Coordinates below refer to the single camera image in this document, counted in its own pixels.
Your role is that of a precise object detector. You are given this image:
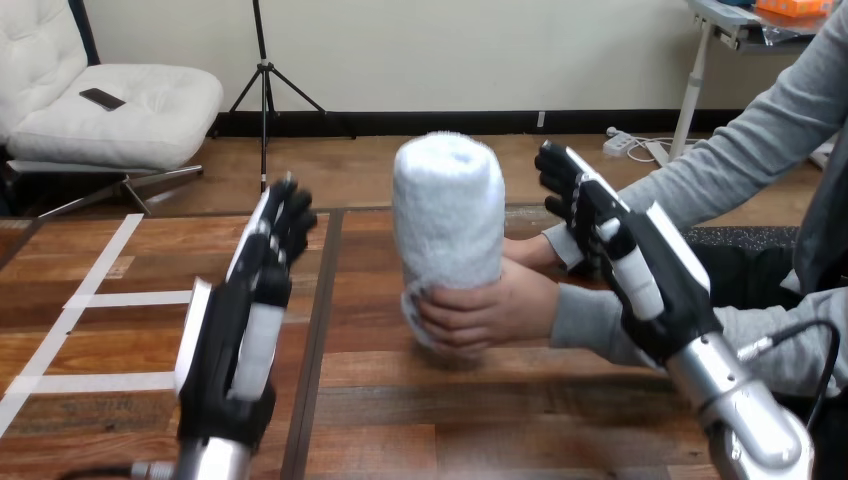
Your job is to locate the black tripod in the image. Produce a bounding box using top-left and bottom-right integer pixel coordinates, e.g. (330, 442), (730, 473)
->
(210, 0), (357, 195)

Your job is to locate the foil sheet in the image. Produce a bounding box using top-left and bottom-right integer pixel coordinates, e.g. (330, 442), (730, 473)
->
(735, 5), (831, 49)

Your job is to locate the person's hand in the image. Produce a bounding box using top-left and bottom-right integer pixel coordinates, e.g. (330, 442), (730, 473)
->
(417, 256), (562, 360)
(503, 234), (562, 270)

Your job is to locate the orange thing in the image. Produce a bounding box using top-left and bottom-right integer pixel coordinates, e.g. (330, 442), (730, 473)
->
(755, 0), (837, 19)

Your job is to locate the white power strip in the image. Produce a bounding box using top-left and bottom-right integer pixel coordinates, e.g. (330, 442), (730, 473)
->
(602, 127), (635, 158)

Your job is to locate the black phone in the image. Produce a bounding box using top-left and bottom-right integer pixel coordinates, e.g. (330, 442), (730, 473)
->
(78, 87), (127, 113)

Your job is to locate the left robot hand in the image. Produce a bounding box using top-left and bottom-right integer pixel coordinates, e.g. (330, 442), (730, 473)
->
(173, 173), (319, 453)

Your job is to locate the white towel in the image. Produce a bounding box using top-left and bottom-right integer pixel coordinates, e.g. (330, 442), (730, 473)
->
(392, 131), (508, 354)

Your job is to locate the white cushioned chair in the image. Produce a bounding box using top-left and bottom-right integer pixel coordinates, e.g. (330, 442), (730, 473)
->
(0, 0), (225, 220)

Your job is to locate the person's forearm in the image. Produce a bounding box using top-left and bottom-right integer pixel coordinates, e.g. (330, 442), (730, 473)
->
(541, 3), (848, 273)
(548, 283), (848, 400)

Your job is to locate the person's body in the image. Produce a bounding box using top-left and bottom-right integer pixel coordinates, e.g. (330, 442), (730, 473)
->
(688, 122), (848, 480)

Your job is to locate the tangle of cables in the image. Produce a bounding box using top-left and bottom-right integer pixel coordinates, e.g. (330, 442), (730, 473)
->
(624, 134), (698, 165)

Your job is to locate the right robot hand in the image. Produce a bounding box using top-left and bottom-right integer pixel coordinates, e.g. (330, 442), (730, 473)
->
(533, 139), (725, 370)

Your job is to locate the black cable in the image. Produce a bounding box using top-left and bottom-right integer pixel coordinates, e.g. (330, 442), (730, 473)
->
(735, 319), (843, 435)
(56, 460), (177, 480)

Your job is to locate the dark speckled mat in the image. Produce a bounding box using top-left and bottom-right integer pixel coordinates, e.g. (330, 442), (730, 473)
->
(680, 225), (801, 254)

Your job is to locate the white desk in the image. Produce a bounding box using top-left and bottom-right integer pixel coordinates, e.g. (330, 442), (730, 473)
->
(645, 0), (848, 170)

